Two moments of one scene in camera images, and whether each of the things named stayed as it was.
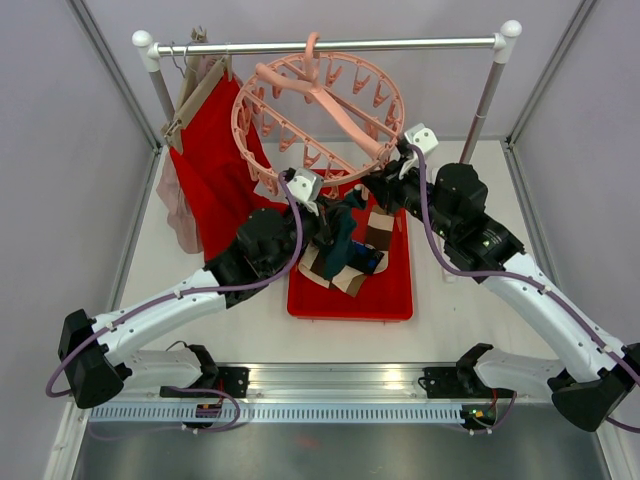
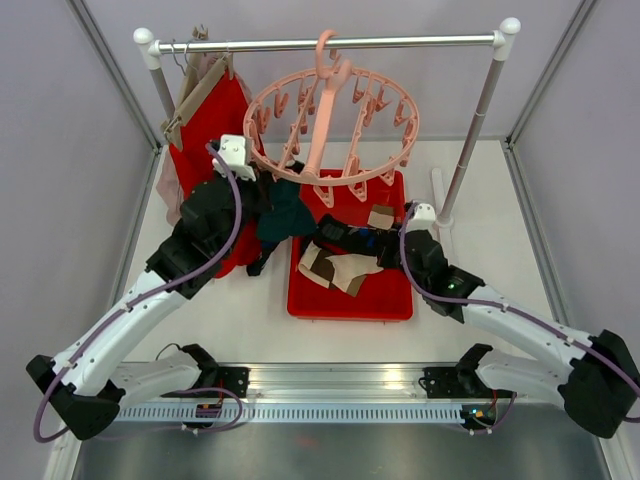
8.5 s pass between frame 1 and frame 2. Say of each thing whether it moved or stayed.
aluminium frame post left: stayed
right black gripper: moved
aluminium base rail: stayed
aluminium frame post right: stayed
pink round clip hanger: moved
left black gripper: moved
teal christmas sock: moved
